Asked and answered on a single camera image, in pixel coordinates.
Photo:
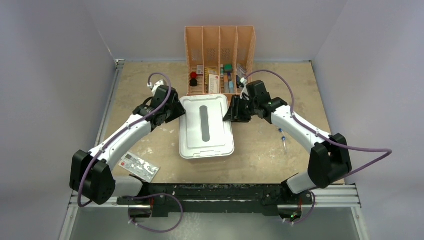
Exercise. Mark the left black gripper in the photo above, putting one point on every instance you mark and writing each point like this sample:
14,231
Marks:
178,112

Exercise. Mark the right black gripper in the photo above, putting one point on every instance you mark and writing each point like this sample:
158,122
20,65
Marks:
234,114

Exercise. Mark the white plastic bin lid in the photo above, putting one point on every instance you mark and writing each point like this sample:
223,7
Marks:
202,131

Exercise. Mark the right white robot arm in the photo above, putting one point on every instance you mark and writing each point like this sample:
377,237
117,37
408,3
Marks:
328,161

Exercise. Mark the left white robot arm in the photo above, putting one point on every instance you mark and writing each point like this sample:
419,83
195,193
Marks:
91,172

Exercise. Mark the colourful item packet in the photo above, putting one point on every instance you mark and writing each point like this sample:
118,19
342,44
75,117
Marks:
241,73

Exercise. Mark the red and black bottle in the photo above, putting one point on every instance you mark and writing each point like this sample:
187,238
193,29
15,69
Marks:
193,82

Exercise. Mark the green cube block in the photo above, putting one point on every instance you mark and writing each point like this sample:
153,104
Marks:
228,68

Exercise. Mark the clear dropper with blue band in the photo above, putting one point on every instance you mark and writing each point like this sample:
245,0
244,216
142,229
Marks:
283,139

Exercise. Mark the orange plastic file organizer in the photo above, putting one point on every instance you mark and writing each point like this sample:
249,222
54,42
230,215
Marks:
209,48

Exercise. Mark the plastic packet with red label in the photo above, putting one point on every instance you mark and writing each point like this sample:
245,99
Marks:
139,167

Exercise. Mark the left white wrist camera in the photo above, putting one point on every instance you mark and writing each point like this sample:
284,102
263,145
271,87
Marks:
154,87

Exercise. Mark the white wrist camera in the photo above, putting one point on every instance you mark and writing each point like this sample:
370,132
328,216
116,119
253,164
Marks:
243,87
154,87

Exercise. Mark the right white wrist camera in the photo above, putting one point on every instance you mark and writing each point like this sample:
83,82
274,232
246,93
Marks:
243,87

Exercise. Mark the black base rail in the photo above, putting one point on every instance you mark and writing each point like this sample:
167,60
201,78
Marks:
266,199

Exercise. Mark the aluminium frame rail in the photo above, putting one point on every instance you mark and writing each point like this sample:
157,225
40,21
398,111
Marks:
337,196

